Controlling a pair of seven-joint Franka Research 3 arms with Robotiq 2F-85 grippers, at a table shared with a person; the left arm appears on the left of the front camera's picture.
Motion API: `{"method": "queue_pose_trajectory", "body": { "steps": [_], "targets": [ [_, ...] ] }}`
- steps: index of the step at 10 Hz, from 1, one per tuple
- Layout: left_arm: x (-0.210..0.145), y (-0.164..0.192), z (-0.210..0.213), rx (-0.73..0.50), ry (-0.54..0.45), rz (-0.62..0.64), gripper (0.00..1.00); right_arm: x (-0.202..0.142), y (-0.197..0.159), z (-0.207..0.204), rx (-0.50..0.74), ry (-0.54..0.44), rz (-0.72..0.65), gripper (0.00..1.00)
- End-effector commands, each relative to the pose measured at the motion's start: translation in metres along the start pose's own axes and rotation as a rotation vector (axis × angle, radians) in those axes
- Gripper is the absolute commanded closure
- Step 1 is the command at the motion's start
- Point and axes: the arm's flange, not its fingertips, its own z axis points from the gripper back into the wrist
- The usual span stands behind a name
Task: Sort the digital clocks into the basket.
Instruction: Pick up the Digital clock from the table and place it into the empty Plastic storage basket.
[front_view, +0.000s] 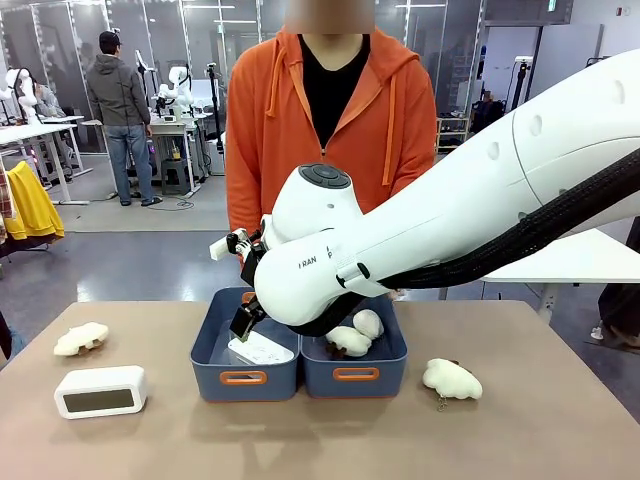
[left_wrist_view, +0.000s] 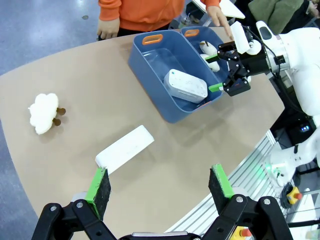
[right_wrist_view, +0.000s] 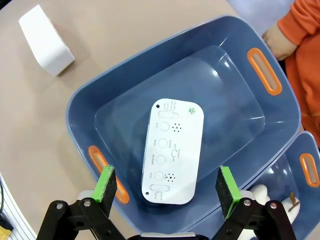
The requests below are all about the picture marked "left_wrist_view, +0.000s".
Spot person's left forearm orange sleeve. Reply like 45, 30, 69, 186
199, 0, 222, 8

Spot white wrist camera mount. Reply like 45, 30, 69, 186
229, 21, 262, 56

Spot white sheep plush brown legs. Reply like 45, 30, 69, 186
27, 93, 67, 135

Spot white digital clock grey base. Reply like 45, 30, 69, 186
163, 68, 209, 103

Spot person's orange sweater torso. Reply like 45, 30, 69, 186
98, 0, 186, 37

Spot clear plastic drink cup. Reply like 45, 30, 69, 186
179, 13, 194, 28

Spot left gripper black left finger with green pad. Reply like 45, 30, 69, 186
31, 167, 118, 240

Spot aluminium profile frame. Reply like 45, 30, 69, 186
164, 129, 320, 240

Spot person's left hand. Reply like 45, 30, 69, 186
206, 4, 235, 41

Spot black computer box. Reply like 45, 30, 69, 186
287, 117, 317, 146

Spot bystander in green jacket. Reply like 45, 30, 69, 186
248, 0, 320, 35

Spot small blue basket orange handle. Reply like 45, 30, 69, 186
179, 26, 235, 83

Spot white sheep plush brown horn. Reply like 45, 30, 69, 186
199, 40, 218, 56

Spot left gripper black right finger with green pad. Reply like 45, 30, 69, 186
202, 163, 295, 240

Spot large blue basket orange handles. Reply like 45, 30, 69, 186
127, 29, 225, 124

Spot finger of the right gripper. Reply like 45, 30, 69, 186
208, 59, 252, 97
204, 41, 241, 64

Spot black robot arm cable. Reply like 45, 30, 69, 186
268, 44, 311, 116

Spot person's right hand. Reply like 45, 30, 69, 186
96, 17, 121, 41

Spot white board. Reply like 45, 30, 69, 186
192, 0, 246, 20

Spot yellow emergency stop button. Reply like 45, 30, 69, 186
286, 186, 303, 205
232, 226, 252, 240

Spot plain white digital clock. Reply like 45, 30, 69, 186
94, 124, 155, 175

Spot person's right forearm orange sleeve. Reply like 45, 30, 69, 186
98, 0, 121, 21

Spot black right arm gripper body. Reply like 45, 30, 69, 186
237, 51, 271, 76

